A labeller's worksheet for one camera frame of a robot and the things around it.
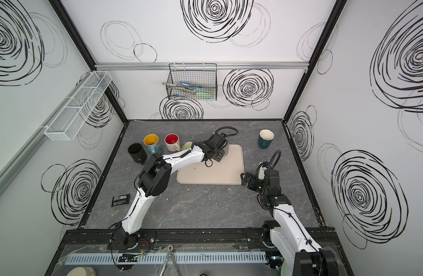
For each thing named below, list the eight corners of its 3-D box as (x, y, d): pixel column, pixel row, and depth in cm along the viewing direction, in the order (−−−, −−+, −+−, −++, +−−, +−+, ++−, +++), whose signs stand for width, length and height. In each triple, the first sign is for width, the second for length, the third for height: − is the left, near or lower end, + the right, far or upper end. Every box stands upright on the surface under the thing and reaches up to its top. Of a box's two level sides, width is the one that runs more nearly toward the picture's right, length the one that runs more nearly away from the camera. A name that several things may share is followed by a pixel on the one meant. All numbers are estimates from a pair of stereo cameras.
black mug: (131, 166, 100) (124, 157, 92) (136, 153, 106) (130, 142, 98) (144, 166, 100) (138, 157, 92) (148, 153, 106) (143, 142, 98)
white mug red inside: (165, 152, 106) (162, 144, 99) (168, 141, 112) (165, 133, 105) (180, 152, 106) (178, 144, 99) (182, 141, 112) (180, 133, 105)
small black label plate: (112, 206, 85) (110, 205, 83) (114, 197, 88) (112, 196, 86) (129, 203, 86) (127, 202, 84) (130, 195, 89) (128, 193, 87)
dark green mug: (258, 152, 105) (262, 142, 97) (255, 140, 111) (259, 129, 103) (271, 153, 105) (276, 142, 97) (268, 140, 111) (272, 129, 103)
